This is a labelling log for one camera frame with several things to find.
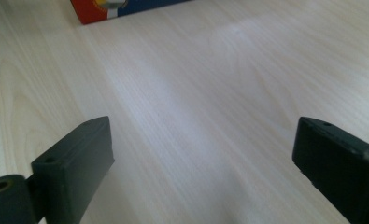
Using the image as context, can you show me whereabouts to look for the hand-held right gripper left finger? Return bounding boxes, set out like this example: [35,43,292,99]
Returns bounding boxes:
[30,116,116,224]

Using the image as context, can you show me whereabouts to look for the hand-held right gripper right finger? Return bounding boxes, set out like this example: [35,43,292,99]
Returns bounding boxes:
[291,116,369,224]

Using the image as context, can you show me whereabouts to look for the red and blue box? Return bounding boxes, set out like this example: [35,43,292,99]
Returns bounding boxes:
[69,0,191,25]

